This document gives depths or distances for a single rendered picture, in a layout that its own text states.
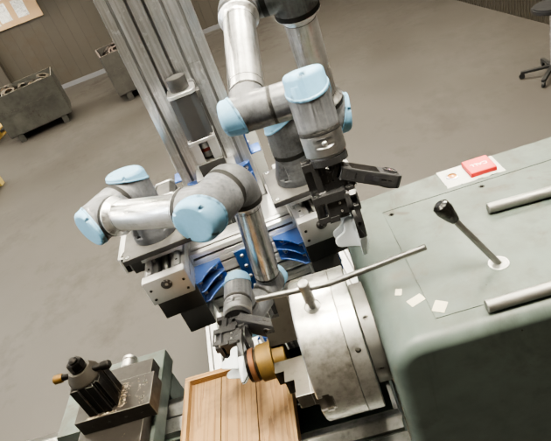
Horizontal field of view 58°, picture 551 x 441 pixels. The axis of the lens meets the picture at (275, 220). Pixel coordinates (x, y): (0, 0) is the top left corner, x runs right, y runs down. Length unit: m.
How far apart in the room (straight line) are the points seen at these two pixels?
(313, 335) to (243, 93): 0.49
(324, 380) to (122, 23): 1.10
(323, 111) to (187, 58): 0.79
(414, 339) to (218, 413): 0.67
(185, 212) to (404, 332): 0.54
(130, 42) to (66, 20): 9.01
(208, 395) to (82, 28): 9.51
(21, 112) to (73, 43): 2.68
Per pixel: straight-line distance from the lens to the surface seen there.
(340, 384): 1.02
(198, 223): 1.13
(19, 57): 10.89
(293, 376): 1.09
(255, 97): 0.96
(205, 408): 1.43
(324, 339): 0.99
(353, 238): 0.94
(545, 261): 1.00
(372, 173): 0.90
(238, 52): 1.08
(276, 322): 1.13
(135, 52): 1.57
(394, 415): 1.27
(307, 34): 1.32
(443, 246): 1.04
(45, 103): 8.32
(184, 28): 1.56
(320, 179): 0.89
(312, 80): 0.84
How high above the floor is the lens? 1.93
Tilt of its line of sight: 33 degrees down
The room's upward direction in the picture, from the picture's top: 21 degrees counter-clockwise
